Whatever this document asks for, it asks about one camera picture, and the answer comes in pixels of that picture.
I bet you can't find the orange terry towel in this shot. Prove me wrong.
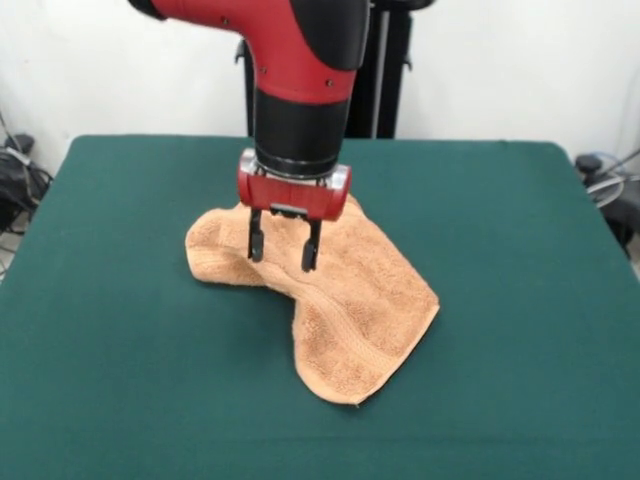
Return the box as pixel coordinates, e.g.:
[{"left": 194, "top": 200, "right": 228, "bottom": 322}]
[{"left": 183, "top": 192, "right": 441, "bottom": 406}]

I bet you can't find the dark green table cloth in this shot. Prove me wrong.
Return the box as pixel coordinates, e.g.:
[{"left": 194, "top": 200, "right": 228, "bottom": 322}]
[{"left": 0, "top": 133, "right": 640, "bottom": 480}]

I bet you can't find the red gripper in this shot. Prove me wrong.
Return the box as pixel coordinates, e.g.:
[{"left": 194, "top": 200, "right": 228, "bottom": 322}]
[{"left": 236, "top": 148, "right": 353, "bottom": 273}]

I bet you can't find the black cable tangle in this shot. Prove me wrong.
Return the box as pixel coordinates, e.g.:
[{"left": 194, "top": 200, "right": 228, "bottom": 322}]
[{"left": 0, "top": 132, "right": 55, "bottom": 236}]

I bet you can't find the black wheeled stand base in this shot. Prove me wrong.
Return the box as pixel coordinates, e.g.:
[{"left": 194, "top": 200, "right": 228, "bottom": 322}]
[{"left": 573, "top": 152, "right": 640, "bottom": 261}]

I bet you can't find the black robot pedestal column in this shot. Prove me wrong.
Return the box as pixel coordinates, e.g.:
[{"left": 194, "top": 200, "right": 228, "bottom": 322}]
[{"left": 233, "top": 0, "right": 416, "bottom": 140}]

